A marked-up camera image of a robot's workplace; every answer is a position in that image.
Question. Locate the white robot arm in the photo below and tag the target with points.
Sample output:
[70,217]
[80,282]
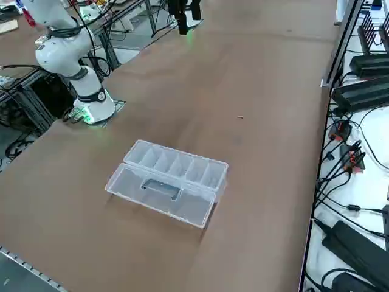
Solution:
[60,54]

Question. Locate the transparent plastic compartment box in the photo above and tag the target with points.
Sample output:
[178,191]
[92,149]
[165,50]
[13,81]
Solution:
[170,182]

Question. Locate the black metal stand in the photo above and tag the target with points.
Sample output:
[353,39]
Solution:
[151,18]

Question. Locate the white device with green light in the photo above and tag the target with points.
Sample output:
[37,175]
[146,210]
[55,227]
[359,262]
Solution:
[89,12]

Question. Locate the red white tag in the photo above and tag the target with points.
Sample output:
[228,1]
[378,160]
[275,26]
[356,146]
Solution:
[30,18]

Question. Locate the black slotted rack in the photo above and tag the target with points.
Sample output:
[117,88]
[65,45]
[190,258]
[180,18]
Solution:
[366,33]

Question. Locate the black power supply brick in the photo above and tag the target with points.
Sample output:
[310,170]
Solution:
[361,94]
[370,65]

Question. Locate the orange black connector block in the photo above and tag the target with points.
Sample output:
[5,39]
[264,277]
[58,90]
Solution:
[342,130]
[354,158]

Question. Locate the black power adapter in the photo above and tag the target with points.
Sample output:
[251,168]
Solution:
[352,283]
[355,249]

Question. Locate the grey aluminium edge strip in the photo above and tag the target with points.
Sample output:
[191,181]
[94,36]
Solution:
[18,260]

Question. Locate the aluminium profile rail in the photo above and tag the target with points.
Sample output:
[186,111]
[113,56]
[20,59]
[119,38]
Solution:
[342,45]

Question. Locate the black aluminium frame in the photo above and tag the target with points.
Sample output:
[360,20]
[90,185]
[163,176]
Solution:
[33,106]

